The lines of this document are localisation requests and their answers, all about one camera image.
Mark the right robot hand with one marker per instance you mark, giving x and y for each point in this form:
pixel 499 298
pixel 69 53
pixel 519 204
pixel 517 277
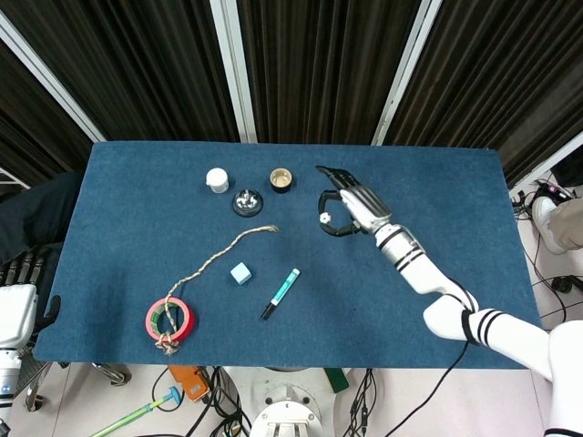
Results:
pixel 364 205

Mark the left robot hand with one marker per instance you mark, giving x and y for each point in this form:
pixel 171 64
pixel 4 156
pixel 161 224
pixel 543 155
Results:
pixel 16 314

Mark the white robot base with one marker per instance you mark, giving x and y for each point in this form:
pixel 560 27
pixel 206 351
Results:
pixel 287 405

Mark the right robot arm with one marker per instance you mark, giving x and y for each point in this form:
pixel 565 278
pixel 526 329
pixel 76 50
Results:
pixel 455 291

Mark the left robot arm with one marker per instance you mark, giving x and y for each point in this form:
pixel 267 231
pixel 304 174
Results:
pixel 8 387

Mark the black cup beige inside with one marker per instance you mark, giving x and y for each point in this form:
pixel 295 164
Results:
pixel 281 180

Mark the chrome chair leg caster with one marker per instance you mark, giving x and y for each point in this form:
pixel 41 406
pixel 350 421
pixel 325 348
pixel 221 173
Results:
pixel 111 372

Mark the teal marker pen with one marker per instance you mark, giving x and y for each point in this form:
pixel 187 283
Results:
pixel 282 291

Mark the blue table cloth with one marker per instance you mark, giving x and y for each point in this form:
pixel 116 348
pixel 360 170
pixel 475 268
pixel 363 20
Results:
pixel 228 205

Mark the light blue cube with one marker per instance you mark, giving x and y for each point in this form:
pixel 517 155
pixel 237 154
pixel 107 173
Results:
pixel 240 273

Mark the white bottle cap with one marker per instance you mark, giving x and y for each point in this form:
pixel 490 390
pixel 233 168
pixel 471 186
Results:
pixel 217 180

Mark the red tape roll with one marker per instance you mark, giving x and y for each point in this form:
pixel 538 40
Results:
pixel 187 325

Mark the dark green block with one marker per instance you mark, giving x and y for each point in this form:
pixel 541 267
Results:
pixel 337 380

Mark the white shoe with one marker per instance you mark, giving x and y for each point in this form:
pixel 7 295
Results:
pixel 546 218

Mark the orange box device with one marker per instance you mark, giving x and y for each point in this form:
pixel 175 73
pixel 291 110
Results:
pixel 189 382

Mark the khaki trouser leg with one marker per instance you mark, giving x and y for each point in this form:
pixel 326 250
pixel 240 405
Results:
pixel 569 223

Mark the white frame post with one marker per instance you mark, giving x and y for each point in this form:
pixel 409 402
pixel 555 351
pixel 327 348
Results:
pixel 234 68
pixel 50 82
pixel 546 166
pixel 405 73

